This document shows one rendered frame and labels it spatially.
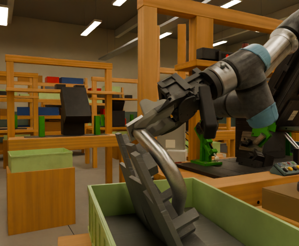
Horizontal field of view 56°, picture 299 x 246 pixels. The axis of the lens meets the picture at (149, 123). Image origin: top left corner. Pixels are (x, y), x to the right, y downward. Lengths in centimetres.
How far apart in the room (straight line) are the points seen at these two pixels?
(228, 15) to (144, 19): 67
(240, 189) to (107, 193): 60
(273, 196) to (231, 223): 27
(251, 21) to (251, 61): 165
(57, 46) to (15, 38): 141
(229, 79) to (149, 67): 112
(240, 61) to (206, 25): 137
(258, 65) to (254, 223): 42
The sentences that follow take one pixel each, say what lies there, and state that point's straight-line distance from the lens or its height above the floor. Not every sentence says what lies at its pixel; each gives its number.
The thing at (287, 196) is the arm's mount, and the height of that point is 93.
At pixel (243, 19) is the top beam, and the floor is 189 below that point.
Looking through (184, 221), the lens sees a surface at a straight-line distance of 59.
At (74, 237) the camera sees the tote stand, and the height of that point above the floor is 79.
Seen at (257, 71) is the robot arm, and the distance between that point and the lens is 70.
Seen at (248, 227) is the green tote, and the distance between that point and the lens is 88.
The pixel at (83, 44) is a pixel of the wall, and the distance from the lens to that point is 1179.
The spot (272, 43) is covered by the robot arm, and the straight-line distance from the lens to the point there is 97.
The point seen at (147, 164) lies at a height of 112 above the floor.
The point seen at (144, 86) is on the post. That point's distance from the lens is 171.
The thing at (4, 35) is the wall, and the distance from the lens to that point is 1142.
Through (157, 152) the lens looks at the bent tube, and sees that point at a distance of 54.
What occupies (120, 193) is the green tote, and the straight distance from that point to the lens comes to 106.
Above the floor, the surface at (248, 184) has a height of 89.
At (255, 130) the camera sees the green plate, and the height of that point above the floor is 111.
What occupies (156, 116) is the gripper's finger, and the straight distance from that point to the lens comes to 57.
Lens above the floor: 122
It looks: 2 degrees down
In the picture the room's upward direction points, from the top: straight up
